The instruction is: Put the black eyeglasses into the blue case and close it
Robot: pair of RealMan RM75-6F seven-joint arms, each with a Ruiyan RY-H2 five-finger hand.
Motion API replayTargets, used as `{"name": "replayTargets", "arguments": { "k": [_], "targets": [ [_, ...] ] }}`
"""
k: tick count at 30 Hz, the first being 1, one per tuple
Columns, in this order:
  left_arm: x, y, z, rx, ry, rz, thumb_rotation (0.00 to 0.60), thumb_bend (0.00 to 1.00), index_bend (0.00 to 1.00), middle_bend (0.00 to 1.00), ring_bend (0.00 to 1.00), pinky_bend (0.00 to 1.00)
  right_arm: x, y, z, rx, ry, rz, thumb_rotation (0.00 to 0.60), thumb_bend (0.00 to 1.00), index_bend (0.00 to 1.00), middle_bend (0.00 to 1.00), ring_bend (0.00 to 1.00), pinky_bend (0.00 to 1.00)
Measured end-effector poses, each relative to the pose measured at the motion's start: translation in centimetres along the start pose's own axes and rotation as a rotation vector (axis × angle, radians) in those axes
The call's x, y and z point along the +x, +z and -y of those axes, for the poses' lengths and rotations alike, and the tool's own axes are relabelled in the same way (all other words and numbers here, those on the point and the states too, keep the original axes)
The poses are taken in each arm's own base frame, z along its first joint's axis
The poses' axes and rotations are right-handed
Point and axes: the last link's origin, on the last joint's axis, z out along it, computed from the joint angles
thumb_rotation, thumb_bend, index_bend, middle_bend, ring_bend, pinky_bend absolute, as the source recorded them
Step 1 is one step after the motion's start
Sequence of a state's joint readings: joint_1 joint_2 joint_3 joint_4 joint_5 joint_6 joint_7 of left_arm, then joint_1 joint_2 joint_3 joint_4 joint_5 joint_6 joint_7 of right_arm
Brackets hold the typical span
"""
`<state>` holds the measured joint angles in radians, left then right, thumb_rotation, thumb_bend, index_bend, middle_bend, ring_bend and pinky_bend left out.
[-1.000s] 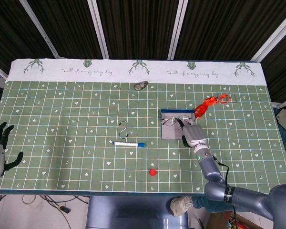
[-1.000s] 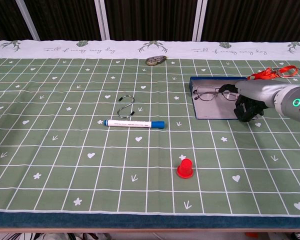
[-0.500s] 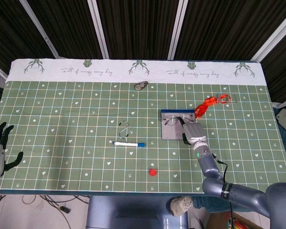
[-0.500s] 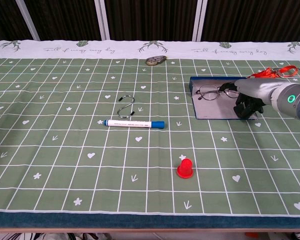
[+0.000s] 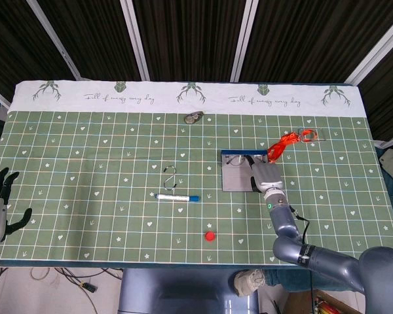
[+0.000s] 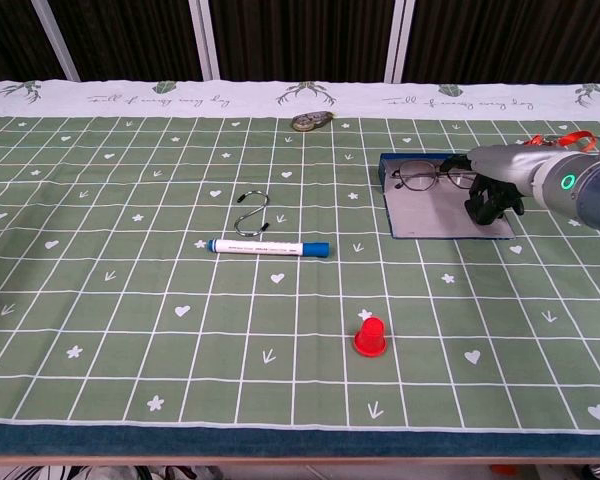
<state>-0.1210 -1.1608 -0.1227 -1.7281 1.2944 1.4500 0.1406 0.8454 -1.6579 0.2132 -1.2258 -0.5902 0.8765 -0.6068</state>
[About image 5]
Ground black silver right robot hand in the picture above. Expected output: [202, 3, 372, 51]
[245, 155, 284, 194]

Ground grey pouch blue edge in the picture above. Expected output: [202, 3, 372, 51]
[220, 149, 270, 193]

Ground eyeglasses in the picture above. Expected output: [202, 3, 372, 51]
[225, 154, 269, 166]

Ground cardboard box with items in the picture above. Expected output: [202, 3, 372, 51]
[282, 287, 355, 314]

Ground clear badge holder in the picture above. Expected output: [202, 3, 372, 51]
[297, 128, 328, 144]

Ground metal S hook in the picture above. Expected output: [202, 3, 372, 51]
[162, 166, 179, 191]

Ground white blue marker pen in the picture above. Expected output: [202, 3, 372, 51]
[154, 192, 200, 203]

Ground blue jeans leg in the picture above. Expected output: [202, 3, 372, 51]
[261, 267, 345, 292]

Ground beige sneaker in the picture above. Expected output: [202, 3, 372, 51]
[233, 269, 266, 297]

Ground green grid tablecloth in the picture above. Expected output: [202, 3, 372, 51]
[0, 80, 393, 268]

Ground orange lanyard strap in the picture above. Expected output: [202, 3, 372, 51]
[267, 131, 318, 164]

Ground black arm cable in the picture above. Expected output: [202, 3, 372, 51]
[289, 205, 316, 297]

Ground tangled floor cables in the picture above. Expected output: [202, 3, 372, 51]
[28, 267, 124, 314]

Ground dark blue robot pedestal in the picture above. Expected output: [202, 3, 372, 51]
[117, 268, 260, 314]

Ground white partition post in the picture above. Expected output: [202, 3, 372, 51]
[343, 9, 393, 86]
[119, 0, 151, 82]
[26, 0, 83, 81]
[229, 0, 259, 83]

